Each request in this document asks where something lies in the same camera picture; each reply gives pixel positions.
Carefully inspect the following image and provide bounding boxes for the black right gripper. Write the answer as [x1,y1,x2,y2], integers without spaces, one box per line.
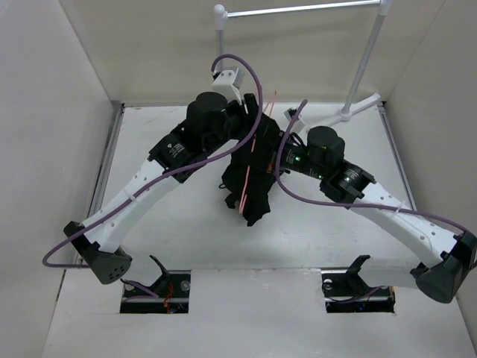
[241,128,328,180]

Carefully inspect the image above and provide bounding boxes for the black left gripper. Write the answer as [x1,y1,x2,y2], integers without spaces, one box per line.
[203,93,270,155]

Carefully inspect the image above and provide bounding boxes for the pink wire hanger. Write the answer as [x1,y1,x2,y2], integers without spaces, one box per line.
[238,89,277,214]

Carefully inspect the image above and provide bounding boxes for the black trousers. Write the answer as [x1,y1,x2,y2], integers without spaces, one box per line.
[221,115,280,227]

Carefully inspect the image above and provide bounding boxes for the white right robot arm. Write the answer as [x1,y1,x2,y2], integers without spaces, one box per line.
[274,126,476,304]

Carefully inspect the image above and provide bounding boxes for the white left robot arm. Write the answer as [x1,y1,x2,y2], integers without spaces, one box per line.
[63,92,259,285]

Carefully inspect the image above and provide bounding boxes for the white clothes rack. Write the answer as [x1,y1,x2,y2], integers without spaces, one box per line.
[212,1,392,132]

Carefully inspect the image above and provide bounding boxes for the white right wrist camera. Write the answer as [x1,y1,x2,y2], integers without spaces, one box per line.
[284,107,306,134]

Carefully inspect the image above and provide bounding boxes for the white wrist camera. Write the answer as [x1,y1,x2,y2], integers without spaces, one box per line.
[284,107,306,134]
[211,66,244,102]

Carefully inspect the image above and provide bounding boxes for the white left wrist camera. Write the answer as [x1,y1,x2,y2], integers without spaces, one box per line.
[211,66,244,102]

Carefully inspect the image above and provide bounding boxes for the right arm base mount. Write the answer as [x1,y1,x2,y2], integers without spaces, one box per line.
[321,268,396,313]

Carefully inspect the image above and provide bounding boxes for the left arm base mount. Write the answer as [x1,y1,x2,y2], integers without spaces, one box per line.
[119,270,192,315]

